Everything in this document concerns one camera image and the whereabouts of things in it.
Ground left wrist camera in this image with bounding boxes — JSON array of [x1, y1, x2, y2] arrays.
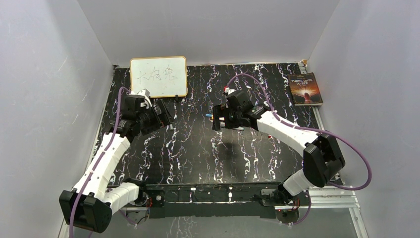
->
[[137, 89, 152, 109]]

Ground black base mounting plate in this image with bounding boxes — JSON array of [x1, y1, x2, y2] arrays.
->
[[144, 182, 279, 219]]

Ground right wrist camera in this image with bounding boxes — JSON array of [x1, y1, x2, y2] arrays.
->
[[222, 87, 236, 96]]

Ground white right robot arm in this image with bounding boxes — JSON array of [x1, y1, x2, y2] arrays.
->
[[212, 89, 345, 205]]

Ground dark paperback book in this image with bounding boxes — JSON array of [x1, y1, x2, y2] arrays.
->
[[288, 72, 323, 106]]

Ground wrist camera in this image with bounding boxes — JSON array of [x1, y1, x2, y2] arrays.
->
[[222, 87, 236, 96], [137, 89, 152, 109]]

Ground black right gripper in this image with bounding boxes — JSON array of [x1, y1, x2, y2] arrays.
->
[[212, 104, 244, 131]]

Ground small whiteboard with writing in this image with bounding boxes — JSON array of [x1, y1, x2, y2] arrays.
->
[[129, 56, 188, 98]]

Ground aluminium frame rail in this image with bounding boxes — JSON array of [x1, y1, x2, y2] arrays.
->
[[65, 185, 361, 212]]

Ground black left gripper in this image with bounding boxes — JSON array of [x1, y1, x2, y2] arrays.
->
[[138, 101, 175, 135]]

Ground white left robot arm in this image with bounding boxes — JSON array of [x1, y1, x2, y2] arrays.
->
[[59, 94, 174, 233]]

